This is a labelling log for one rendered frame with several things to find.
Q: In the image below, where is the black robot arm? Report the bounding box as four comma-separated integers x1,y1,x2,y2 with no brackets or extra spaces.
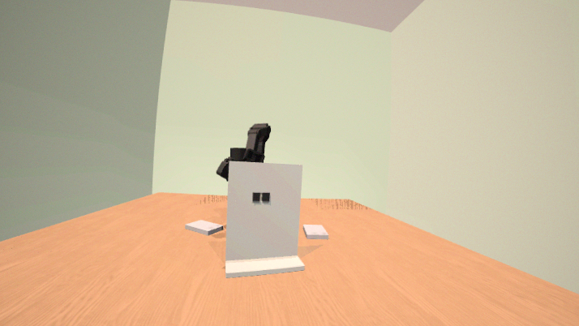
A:
217,123,271,182

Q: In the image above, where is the grey panel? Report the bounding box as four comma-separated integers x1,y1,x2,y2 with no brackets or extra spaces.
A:
225,161,305,278

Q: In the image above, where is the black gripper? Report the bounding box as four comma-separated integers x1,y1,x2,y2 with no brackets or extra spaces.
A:
242,148,265,163

